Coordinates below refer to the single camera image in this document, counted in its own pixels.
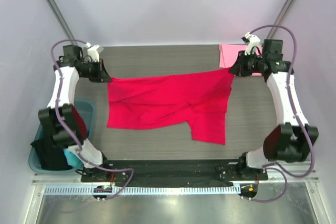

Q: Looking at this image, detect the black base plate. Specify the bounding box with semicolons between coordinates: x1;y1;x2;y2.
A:
80;158;269;186

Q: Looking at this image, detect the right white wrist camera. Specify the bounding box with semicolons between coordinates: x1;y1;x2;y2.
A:
241;32;260;56

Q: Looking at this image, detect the white slotted cable duct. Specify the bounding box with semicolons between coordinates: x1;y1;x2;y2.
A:
44;184;240;196

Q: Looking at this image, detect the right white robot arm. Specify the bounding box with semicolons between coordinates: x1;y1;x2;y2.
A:
229;34;319;180

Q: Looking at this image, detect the red t shirt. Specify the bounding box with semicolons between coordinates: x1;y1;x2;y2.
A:
107;69;234;145

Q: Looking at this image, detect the aluminium frame post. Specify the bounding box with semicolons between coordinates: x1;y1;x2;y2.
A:
46;0;75;39
265;0;312;40

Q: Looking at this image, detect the blue t shirt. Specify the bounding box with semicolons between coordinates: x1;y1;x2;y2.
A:
63;149;83;172

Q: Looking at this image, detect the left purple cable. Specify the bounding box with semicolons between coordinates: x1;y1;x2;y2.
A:
50;39;135;200

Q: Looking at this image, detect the folded pink t shirt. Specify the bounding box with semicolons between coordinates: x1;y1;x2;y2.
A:
218;44;247;72

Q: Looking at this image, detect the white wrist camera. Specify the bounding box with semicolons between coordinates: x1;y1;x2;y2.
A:
241;32;260;56
85;42;104;62

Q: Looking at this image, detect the right aluminium frame post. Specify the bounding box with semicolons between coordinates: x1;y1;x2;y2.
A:
265;0;312;40

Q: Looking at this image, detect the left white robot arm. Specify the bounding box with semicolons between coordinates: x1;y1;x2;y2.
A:
31;43;112;182

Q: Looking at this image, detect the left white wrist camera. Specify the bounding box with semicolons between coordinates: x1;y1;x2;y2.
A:
85;42;104;62

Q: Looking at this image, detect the left aluminium frame post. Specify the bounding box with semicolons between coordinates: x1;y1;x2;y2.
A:
46;0;75;39

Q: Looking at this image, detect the black t shirt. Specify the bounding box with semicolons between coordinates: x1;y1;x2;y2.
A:
29;138;72;172

